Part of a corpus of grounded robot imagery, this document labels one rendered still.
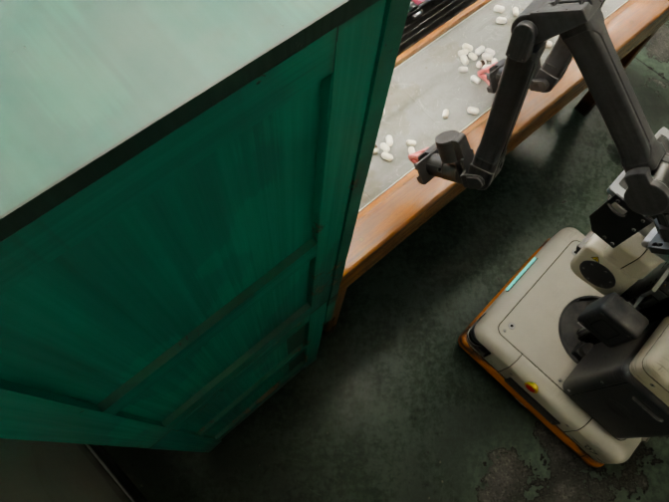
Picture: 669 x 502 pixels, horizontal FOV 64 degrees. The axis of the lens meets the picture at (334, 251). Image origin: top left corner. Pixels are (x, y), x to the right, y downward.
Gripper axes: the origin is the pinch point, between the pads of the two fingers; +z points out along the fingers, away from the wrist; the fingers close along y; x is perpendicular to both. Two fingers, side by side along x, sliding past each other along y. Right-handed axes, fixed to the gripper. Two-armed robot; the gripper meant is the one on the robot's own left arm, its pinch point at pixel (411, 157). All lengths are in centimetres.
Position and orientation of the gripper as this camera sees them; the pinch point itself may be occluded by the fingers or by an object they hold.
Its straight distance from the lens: 148.2
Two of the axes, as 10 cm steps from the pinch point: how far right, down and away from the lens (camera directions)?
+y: -7.5, 5.9, -2.8
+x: 3.8, 7.4, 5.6
